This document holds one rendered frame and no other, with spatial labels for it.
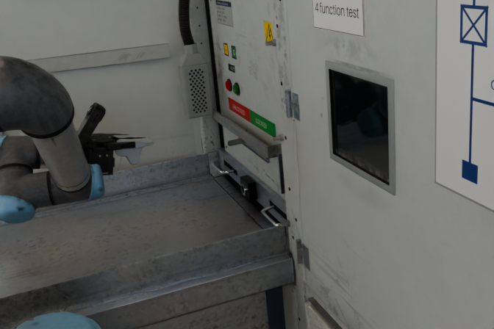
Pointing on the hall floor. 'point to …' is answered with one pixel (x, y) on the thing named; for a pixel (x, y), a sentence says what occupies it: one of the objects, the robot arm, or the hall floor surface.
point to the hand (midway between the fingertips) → (148, 139)
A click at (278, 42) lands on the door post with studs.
